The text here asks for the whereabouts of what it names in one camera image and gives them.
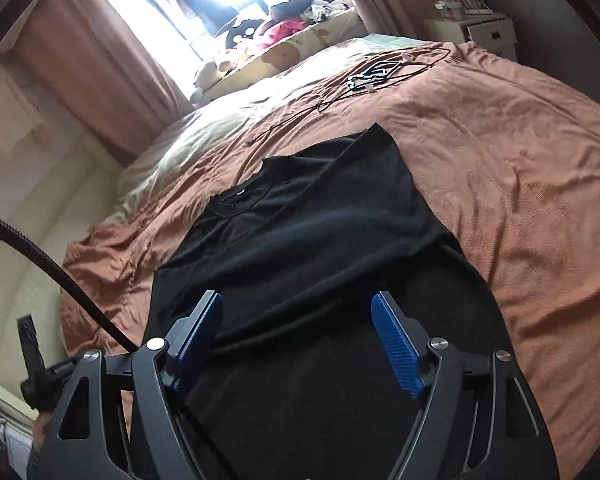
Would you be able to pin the black white spotted cloth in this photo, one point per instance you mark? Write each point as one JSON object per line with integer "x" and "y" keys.
{"x": 322, "y": 10}

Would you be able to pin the cream padded headboard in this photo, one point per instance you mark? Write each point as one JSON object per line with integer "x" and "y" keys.
{"x": 10, "y": 300}

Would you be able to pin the bear print pillow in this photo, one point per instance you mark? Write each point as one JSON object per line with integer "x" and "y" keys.
{"x": 290, "y": 50}

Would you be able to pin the black white plush toy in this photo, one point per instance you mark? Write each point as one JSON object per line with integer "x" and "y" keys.
{"x": 242, "y": 30}

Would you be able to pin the white storage unit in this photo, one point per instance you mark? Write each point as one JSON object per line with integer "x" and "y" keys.
{"x": 5, "y": 430}

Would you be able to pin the person's left hand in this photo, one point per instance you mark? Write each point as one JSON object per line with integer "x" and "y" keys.
{"x": 42, "y": 427}

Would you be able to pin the cream bed sheet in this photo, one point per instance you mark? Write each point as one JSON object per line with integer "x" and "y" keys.
{"x": 195, "y": 145}

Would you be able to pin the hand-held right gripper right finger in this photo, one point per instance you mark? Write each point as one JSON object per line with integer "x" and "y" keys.
{"x": 397, "y": 345}

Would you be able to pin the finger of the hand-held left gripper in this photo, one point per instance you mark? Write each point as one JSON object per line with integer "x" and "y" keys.
{"x": 29, "y": 345}

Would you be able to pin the pink curtain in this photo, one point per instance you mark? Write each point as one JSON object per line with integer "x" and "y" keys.
{"x": 105, "y": 70}
{"x": 375, "y": 0}

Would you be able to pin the dark cloth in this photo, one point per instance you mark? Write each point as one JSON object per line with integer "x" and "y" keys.
{"x": 290, "y": 9}

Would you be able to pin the cream plush toy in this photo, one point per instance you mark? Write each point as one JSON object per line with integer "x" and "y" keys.
{"x": 212, "y": 70}

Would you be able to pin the black sweatshirt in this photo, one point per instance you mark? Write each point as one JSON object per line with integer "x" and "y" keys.
{"x": 305, "y": 240}

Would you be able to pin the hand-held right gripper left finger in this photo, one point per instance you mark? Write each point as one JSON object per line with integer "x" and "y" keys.
{"x": 200, "y": 340}

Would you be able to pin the red cloth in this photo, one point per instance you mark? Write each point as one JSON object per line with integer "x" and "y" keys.
{"x": 280, "y": 30}

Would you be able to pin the brown blanket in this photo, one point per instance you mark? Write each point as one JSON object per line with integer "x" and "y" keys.
{"x": 505, "y": 160}

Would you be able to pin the white nightstand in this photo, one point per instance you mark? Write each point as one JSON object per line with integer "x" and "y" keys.
{"x": 490, "y": 35}

